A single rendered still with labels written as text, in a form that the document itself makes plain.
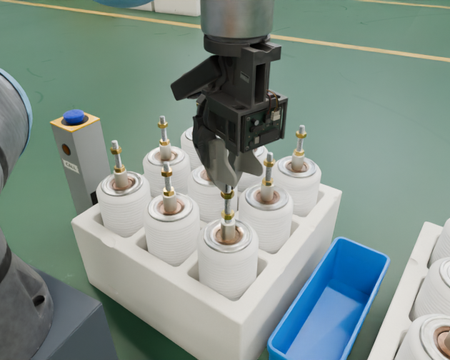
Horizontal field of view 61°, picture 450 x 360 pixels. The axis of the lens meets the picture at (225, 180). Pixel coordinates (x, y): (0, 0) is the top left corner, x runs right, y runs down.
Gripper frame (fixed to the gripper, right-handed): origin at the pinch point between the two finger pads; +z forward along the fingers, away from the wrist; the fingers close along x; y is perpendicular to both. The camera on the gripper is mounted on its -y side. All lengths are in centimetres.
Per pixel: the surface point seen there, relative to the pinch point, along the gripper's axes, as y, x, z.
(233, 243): 2.8, -0.5, 9.8
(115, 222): -18.5, -11.1, 15.4
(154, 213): -10.4, -6.7, 9.8
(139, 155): -69, 15, 35
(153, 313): -7.3, -10.8, 29.8
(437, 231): 16.3, 36.2, 17.0
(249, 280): 5.3, 1.0, 16.6
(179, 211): -8.4, -3.2, 9.8
